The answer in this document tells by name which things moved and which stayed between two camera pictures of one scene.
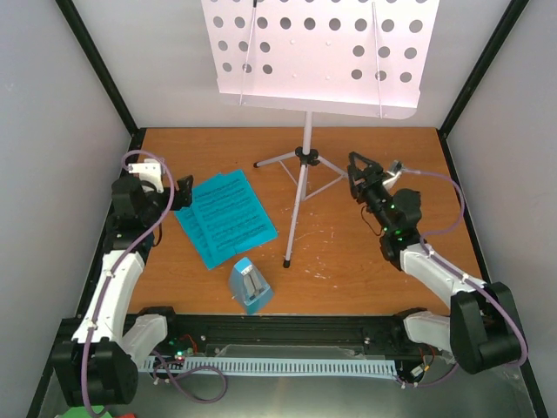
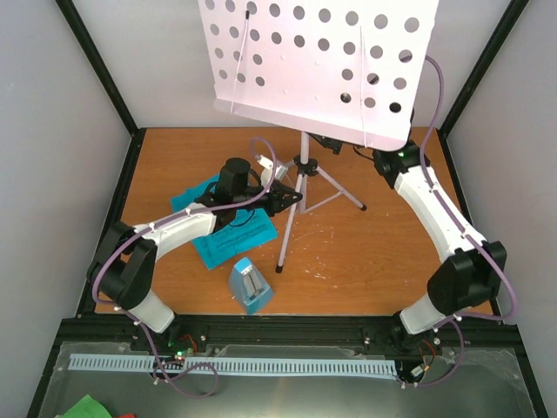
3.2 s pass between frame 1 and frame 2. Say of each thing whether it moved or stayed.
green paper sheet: stayed
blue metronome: stayed
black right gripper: moved
